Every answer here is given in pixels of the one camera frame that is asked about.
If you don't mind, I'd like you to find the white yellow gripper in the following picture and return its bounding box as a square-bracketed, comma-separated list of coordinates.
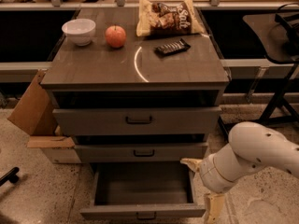
[180, 154, 235, 224]

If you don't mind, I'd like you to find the grey bottom drawer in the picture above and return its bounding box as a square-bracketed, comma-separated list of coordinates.
[80, 161, 205, 220]

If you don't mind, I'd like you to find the grey drawer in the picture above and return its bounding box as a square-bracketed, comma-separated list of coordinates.
[80, 161, 205, 220]
[75, 143, 207, 163]
[53, 107, 221, 135]

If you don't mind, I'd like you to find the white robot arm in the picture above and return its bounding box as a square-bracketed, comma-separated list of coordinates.
[180, 121, 299, 224]

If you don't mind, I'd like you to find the grey middle drawer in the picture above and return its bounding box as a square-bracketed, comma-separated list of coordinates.
[75, 143, 207, 163]

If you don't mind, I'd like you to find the grey drawer cabinet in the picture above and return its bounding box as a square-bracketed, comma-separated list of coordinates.
[40, 7, 231, 175]

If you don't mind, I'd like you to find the grey top drawer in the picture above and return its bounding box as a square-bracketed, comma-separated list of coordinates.
[53, 107, 221, 135]

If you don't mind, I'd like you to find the black chocolate bar wrapper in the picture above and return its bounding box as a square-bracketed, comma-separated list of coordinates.
[154, 39, 191, 56]

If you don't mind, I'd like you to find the yellow brown snack bag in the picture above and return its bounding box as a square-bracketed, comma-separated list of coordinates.
[136, 0, 205, 36]

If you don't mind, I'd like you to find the red apple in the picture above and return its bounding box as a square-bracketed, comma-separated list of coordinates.
[105, 25, 126, 49]

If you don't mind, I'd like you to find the brown cardboard box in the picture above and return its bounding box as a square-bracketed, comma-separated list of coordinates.
[7, 69, 82, 165]

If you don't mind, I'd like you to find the black chair caster leg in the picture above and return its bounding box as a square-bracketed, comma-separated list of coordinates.
[0, 167, 20, 187]

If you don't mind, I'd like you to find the white bowl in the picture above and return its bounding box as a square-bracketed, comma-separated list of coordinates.
[62, 19, 96, 46]

